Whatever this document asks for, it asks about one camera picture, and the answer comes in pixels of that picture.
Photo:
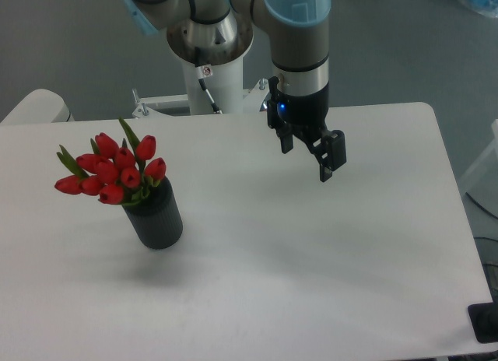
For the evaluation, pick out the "black device at table edge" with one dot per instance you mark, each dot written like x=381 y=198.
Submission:
x=483 y=317

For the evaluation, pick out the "red tulip bouquet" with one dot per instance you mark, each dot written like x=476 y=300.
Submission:
x=126 y=174

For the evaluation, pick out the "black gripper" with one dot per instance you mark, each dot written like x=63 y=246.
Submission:
x=308 y=113

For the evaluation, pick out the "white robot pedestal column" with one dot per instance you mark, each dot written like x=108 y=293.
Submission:
x=211 y=57

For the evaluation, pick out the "white metal base frame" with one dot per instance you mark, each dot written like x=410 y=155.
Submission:
x=253 y=100

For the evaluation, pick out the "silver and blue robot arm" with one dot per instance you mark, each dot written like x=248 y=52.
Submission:
x=297 y=30

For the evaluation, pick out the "dark grey ribbed vase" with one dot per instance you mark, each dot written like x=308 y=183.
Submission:
x=157 y=220

